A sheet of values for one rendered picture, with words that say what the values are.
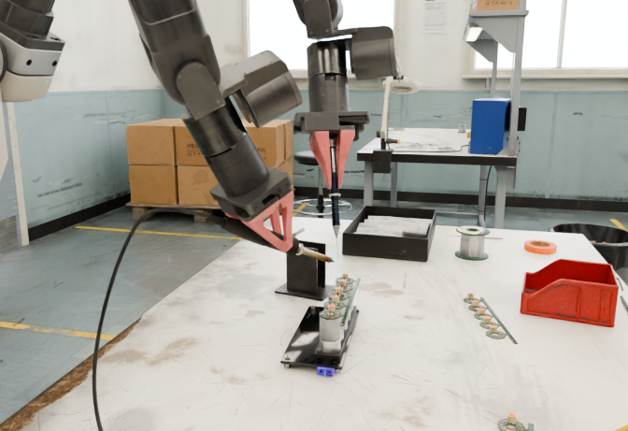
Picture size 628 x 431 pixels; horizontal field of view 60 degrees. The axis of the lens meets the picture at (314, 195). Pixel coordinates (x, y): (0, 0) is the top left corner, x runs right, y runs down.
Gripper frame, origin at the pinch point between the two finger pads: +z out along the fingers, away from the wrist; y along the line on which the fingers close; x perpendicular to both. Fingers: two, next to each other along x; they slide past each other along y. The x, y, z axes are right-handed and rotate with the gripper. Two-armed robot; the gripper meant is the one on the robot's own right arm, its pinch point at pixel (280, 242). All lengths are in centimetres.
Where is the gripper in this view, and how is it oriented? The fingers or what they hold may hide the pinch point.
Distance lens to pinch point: 68.7
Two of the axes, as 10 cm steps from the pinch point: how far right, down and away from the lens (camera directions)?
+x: -7.3, 5.7, -3.8
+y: -5.6, -1.7, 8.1
